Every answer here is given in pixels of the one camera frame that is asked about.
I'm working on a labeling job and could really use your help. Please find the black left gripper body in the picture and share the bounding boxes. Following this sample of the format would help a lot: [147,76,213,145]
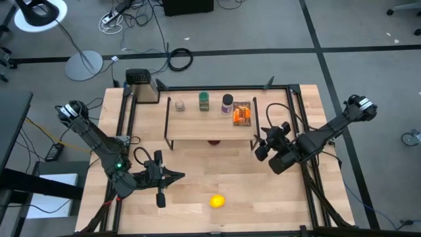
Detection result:
[143,150,166,209]

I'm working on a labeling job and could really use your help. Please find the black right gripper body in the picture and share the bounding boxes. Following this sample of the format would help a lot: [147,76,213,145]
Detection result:
[255,121,293,163]

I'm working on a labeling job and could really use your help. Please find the orange brown taco seasoning packet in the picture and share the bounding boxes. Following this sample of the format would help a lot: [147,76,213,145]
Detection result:
[232,101,253,127]

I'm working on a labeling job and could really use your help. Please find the black-lidded purple label spice jar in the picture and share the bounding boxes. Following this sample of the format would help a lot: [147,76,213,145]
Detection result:
[220,93,235,116]

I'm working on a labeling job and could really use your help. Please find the green-lidded spice jar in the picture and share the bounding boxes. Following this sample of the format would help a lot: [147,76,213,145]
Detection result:
[197,91,211,112]

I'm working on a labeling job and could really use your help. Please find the yellow lemon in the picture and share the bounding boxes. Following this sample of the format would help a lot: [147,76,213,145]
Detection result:
[209,194,227,209]

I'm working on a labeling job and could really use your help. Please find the perforated metal box, black top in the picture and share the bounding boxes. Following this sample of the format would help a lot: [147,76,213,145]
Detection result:
[125,68,161,105]

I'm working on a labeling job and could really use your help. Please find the grey floor platform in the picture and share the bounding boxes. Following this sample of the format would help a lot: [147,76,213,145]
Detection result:
[14,160,90,237]

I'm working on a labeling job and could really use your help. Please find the white box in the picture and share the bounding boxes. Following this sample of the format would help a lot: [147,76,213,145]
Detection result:
[26,173,80,220]

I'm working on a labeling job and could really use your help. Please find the black power adapter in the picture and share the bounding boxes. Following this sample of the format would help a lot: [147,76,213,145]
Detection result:
[44,142,66,163]

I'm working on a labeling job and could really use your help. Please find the grey castor wheel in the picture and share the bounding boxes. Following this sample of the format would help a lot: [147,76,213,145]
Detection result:
[401,128,421,147]

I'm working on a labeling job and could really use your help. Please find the black cabinet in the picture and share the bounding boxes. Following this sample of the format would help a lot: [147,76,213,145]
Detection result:
[162,0,215,17]

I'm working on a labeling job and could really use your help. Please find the black plug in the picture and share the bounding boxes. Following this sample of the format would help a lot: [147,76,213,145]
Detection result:
[396,219,416,231]

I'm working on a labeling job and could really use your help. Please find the black desk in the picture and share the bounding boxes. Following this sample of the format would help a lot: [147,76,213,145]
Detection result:
[0,90,84,228]

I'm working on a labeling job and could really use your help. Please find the white power strip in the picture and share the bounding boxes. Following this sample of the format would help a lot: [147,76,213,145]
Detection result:
[101,9,120,24]

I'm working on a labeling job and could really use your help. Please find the grey chair base with castors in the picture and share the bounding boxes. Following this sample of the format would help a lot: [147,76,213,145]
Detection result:
[385,2,421,37]

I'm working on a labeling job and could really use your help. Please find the black wheeled stand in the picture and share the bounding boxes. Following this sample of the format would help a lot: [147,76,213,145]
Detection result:
[0,22,19,83]

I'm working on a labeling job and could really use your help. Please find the black curved device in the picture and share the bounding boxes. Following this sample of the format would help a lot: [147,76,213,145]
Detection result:
[15,0,61,28]

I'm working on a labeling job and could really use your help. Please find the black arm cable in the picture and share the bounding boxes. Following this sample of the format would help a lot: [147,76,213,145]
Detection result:
[265,102,299,129]

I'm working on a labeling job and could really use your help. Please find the wooden shelf, black metal frame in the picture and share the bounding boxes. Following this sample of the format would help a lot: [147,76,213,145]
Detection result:
[164,93,263,152]

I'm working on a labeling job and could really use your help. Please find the black aluminium table frame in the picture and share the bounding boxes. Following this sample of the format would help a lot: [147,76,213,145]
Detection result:
[76,75,356,237]

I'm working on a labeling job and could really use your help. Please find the blue cable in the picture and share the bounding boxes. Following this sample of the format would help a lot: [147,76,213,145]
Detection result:
[341,180,401,231]

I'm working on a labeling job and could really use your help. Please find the black coiled cable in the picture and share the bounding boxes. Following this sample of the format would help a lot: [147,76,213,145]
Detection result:
[167,47,195,72]

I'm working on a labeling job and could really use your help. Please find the yellow cable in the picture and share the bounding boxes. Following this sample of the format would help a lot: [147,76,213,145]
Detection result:
[24,117,93,154]

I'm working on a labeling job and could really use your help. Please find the white round pedestal table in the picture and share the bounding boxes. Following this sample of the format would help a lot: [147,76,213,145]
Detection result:
[14,0,104,82]

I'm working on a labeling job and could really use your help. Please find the black floor cables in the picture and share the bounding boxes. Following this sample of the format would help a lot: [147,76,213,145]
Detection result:
[118,0,172,76]

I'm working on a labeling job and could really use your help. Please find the white cable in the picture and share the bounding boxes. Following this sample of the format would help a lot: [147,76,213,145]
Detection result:
[98,13,124,36]

